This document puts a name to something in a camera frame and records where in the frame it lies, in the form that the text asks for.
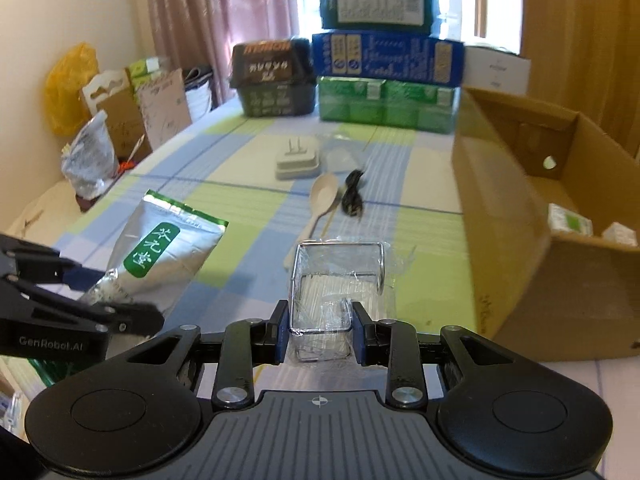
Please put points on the white carton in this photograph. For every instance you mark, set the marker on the white carton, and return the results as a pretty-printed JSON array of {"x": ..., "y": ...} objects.
[{"x": 497, "y": 70}]

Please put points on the white printed plastic bag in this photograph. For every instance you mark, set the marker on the white printed plastic bag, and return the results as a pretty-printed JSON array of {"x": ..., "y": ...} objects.
[{"x": 90, "y": 160}]

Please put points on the open brown carton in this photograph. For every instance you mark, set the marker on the open brown carton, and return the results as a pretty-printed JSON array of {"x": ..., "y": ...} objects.
[{"x": 125, "y": 125}]

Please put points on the pink curtain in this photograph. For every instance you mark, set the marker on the pink curtain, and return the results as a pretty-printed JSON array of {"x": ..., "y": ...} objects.
[{"x": 210, "y": 20}]

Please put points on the checked cloth desktop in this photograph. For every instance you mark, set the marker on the checked cloth desktop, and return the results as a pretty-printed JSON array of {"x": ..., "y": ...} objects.
[{"x": 240, "y": 185}]

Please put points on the black basket with package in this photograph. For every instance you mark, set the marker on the black basket with package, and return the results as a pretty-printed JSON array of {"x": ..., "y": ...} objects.
[{"x": 272, "y": 80}]

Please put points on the beige plastic spoon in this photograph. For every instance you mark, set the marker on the beige plastic spoon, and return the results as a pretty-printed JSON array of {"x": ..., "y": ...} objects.
[{"x": 322, "y": 190}]

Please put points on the silver foil pouch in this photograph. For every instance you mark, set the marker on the silver foil pouch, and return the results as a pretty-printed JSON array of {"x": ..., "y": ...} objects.
[{"x": 160, "y": 245}]

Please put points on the clear plastic box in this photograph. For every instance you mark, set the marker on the clear plastic box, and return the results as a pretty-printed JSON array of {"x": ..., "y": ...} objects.
[{"x": 340, "y": 157}]

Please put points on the wooden door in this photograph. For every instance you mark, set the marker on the wooden door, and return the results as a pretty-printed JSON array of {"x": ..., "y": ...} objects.
[{"x": 580, "y": 35}]

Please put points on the white plug adapter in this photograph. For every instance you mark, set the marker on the white plug adapter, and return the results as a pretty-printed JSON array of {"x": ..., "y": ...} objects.
[{"x": 297, "y": 165}]

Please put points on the brown cardboard pieces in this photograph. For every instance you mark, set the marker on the brown cardboard pieces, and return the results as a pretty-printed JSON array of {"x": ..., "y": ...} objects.
[{"x": 165, "y": 107}]

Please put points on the blue carton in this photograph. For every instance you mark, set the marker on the blue carton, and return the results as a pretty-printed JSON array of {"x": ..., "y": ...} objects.
[{"x": 390, "y": 57}]

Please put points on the brown cardboard box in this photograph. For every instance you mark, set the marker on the brown cardboard box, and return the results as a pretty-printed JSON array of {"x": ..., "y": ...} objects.
[{"x": 500, "y": 260}]

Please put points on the white green medicine box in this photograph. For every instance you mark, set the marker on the white green medicine box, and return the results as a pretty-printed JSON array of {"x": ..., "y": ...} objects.
[{"x": 620, "y": 235}]

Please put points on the window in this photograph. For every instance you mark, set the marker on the window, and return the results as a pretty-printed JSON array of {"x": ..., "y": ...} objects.
[{"x": 455, "y": 0}]

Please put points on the small red ornament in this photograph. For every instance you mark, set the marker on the small red ornament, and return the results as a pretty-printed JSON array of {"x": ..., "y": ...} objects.
[{"x": 126, "y": 163}]

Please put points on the dark purple box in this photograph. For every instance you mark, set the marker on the dark purple box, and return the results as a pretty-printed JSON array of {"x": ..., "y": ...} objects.
[{"x": 89, "y": 202}]

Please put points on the yellow plastic bag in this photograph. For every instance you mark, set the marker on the yellow plastic bag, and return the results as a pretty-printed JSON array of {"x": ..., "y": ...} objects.
[{"x": 70, "y": 90}]

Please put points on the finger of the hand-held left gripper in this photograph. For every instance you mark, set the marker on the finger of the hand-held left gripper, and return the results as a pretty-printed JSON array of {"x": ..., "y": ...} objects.
[
  {"x": 40, "y": 265},
  {"x": 135, "y": 317}
]

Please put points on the stack of green packs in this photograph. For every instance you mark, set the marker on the stack of green packs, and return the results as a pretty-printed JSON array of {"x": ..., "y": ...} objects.
[{"x": 145, "y": 72}]

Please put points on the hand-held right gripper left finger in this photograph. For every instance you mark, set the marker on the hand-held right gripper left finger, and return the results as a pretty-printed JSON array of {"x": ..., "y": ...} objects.
[{"x": 282, "y": 332}]

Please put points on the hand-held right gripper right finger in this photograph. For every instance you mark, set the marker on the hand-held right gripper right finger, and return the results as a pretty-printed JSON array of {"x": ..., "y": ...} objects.
[{"x": 360, "y": 335}]

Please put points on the green wrapped pack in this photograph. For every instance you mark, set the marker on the green wrapped pack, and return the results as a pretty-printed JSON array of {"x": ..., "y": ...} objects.
[
  {"x": 350, "y": 102},
  {"x": 420, "y": 107}
]

